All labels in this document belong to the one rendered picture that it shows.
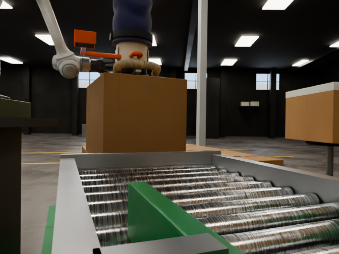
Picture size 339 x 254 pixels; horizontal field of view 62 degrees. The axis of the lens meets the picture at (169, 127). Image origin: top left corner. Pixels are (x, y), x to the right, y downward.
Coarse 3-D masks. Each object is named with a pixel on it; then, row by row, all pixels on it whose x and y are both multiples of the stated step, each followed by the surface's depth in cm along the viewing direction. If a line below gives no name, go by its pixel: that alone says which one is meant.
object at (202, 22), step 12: (204, 0) 469; (204, 12) 469; (204, 24) 470; (204, 36) 470; (204, 48) 470; (204, 60) 471; (204, 72) 471; (204, 84) 471; (204, 96) 472; (204, 108) 472; (204, 120) 472; (204, 132) 473; (204, 144) 473
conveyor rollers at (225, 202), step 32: (96, 192) 74; (160, 192) 78; (192, 192) 81; (224, 192) 76; (256, 192) 79; (288, 192) 82; (96, 224) 54; (224, 224) 54; (256, 224) 56; (288, 224) 59; (320, 224) 52
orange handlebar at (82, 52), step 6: (84, 48) 128; (84, 54) 140; (90, 54) 142; (96, 54) 143; (102, 54) 144; (108, 54) 145; (114, 54) 146; (120, 54) 147; (132, 54) 140; (138, 54) 139
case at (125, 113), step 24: (96, 96) 137; (120, 96) 123; (144, 96) 127; (168, 96) 132; (96, 120) 137; (120, 120) 123; (144, 120) 128; (168, 120) 132; (96, 144) 136; (120, 144) 123; (144, 144) 128; (168, 144) 133
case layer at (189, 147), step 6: (186, 144) 262; (192, 144) 263; (84, 150) 202; (186, 150) 202; (192, 150) 202; (198, 150) 203; (204, 150) 204; (222, 150) 206; (228, 150) 206; (234, 156) 167; (240, 156) 168; (246, 156) 168; (252, 156) 169; (258, 156) 169; (264, 162) 150; (270, 162) 152; (276, 162) 153; (282, 162) 155
